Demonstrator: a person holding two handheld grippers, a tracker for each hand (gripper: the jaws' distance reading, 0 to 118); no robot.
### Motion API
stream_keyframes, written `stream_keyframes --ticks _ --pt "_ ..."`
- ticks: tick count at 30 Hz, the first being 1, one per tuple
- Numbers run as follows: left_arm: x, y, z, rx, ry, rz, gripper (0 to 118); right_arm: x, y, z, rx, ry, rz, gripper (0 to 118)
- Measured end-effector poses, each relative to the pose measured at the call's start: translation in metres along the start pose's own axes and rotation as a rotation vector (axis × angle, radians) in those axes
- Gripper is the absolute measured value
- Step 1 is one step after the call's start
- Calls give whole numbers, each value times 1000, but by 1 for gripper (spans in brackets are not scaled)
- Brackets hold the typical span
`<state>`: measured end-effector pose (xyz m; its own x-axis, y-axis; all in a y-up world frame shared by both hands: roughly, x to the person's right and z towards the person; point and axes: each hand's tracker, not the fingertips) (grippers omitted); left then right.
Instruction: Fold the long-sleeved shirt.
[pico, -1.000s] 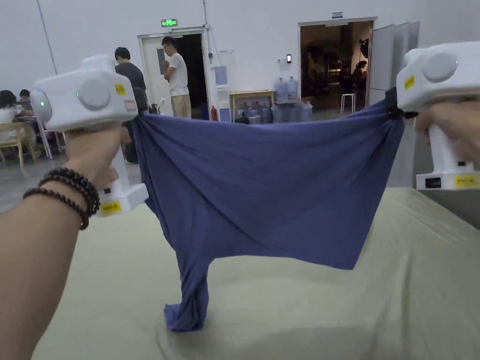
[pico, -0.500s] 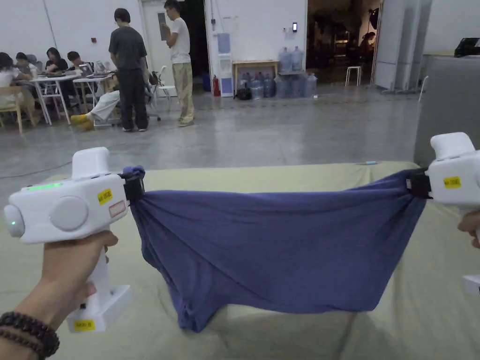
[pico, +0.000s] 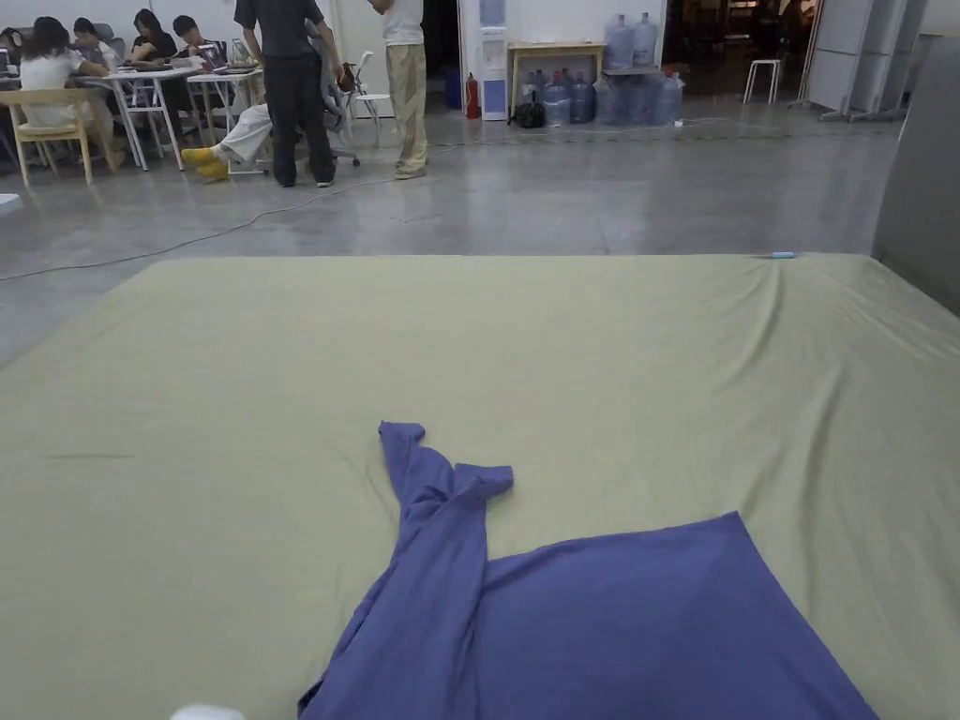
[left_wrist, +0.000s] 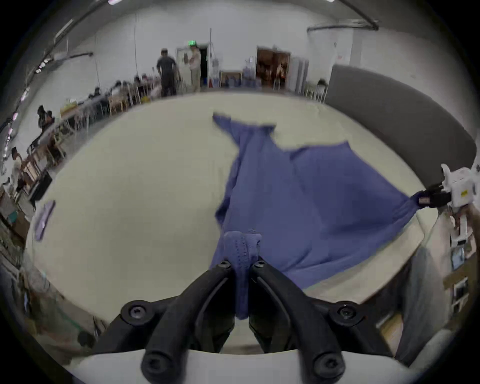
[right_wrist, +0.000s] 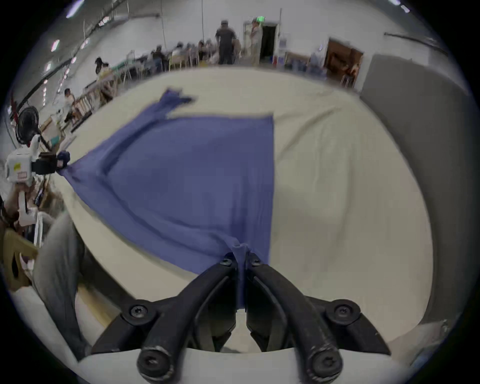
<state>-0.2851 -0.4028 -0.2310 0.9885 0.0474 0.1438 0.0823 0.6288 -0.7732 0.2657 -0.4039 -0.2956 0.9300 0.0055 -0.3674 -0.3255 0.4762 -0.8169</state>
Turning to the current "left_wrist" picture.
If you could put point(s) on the white chair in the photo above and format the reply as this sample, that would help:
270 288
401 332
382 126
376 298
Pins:
317 92

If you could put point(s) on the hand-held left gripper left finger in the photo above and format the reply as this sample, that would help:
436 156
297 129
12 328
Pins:
204 300

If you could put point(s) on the bed with beige sheet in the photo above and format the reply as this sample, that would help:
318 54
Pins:
131 168

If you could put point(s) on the person's right hand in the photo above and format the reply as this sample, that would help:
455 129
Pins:
474 225

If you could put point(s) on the grey padded headboard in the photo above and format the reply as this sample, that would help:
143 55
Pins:
393 112

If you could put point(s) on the group of people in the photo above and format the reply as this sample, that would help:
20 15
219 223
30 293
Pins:
127 84

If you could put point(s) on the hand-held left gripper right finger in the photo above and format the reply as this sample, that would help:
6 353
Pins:
279 300

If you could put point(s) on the small purple flat object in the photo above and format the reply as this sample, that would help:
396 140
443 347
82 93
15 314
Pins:
44 219

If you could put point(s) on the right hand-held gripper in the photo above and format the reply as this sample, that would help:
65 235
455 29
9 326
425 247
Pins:
459 185

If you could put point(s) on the blue shirt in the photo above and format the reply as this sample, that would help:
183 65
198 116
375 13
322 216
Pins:
300 202

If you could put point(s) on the row of tables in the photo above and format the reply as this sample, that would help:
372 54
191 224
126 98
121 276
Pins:
97 107

